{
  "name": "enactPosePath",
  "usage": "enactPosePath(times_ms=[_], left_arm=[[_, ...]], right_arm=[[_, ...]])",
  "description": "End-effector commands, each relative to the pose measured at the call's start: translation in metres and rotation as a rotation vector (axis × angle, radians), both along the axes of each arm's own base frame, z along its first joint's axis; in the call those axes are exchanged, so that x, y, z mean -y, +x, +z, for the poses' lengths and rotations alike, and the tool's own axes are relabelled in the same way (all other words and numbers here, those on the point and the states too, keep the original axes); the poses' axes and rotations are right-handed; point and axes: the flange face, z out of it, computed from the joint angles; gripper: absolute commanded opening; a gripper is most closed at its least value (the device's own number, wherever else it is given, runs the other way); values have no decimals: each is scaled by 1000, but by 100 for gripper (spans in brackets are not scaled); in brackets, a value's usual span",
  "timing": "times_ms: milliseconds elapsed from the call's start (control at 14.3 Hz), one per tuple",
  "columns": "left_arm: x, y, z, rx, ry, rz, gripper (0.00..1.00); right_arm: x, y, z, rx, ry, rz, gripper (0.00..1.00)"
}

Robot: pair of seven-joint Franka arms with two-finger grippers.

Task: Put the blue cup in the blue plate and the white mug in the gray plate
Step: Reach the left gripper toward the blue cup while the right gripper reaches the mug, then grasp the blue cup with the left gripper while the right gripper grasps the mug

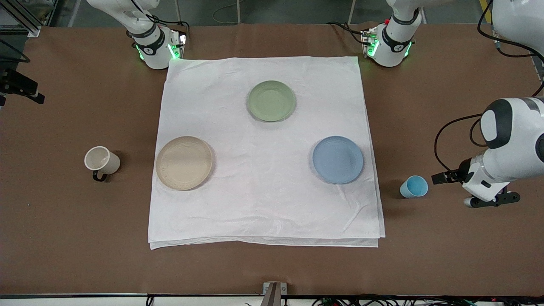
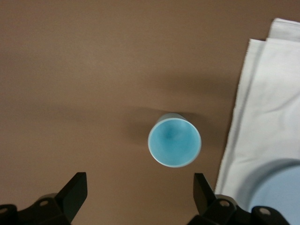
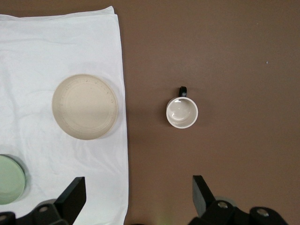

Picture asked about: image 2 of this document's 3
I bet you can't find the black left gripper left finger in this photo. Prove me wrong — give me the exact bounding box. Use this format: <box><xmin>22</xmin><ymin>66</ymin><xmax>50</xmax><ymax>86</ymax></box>
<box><xmin>17</xmin><ymin>172</ymin><xmax>88</xmax><ymax>225</ymax></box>

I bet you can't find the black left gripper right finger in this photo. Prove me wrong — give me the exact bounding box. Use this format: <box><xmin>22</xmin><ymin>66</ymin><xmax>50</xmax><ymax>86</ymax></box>
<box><xmin>187</xmin><ymin>172</ymin><xmax>249</xmax><ymax>225</ymax></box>

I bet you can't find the blue cup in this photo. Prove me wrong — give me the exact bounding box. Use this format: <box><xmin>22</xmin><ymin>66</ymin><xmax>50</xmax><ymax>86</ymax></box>
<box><xmin>147</xmin><ymin>113</ymin><xmax>202</xmax><ymax>168</ymax></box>

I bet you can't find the light blue plate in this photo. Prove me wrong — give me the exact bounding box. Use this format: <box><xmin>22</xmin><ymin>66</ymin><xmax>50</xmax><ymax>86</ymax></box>
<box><xmin>249</xmin><ymin>161</ymin><xmax>300</xmax><ymax>225</ymax></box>

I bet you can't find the white cloth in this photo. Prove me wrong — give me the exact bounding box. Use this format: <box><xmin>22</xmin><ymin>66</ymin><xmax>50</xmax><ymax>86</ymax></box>
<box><xmin>215</xmin><ymin>18</ymin><xmax>300</xmax><ymax>211</ymax></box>

